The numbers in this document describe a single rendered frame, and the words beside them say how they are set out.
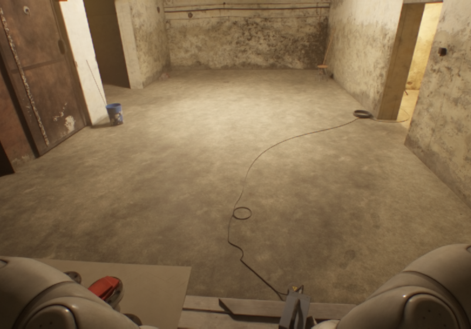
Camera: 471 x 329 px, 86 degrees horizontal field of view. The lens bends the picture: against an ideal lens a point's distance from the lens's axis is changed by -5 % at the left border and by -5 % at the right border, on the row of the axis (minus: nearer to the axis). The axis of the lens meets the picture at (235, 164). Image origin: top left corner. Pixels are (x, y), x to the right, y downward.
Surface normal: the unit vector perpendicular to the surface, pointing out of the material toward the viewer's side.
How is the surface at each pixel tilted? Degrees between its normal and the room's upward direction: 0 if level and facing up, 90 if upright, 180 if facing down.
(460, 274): 2
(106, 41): 90
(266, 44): 89
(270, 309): 0
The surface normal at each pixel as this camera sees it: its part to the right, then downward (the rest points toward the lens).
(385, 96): -0.08, 0.49
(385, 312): -0.84, -0.52
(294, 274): -0.02, -0.87
